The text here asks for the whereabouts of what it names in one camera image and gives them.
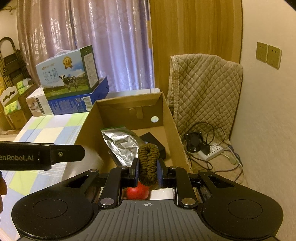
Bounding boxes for beige white product box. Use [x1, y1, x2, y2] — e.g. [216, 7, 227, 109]
[26, 87, 53, 117]

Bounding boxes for plaid bed sheet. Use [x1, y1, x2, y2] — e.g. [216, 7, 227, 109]
[1, 113, 88, 240]

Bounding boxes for tissue display box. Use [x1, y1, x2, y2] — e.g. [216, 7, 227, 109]
[1, 78, 35, 115]

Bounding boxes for wall socket plate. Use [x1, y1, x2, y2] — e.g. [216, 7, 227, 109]
[256, 42, 268, 63]
[266, 45, 282, 69]

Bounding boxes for milk carton gift box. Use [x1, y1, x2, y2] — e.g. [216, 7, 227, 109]
[36, 45, 99, 100]

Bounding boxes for black charger with cables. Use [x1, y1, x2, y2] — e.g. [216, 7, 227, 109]
[184, 121, 244, 179]

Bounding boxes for stacked cardboard boxes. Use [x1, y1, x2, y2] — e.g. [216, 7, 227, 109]
[1, 84, 37, 130]

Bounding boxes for silver green foil pouch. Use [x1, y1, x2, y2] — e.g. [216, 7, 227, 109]
[100, 126, 144, 167]

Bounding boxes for person's left hand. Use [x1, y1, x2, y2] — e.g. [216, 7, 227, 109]
[0, 173, 8, 213]

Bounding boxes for large cardboard box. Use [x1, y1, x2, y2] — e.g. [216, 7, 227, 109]
[62, 91, 192, 200]

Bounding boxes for white square night light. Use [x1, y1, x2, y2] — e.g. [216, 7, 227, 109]
[149, 188, 175, 200]

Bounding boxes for black folding trolley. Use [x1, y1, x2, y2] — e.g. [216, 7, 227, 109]
[1, 37, 31, 88]

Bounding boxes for brown hair scrunchie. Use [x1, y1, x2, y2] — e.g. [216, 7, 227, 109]
[137, 143, 160, 186]

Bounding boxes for blue flat carton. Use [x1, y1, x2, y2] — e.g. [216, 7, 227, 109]
[48, 77, 109, 115]

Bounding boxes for white power strip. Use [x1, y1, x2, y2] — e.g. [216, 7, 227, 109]
[198, 146, 224, 161]

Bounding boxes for red cat figurine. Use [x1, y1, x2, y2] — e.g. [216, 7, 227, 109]
[126, 182, 149, 200]

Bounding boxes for black product box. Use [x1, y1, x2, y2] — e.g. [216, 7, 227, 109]
[139, 131, 167, 160]

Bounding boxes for purple curtain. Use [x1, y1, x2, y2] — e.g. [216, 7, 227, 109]
[16, 1, 155, 92]

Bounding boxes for quilted beige chair cover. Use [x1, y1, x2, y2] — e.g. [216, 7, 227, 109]
[166, 54, 243, 138]

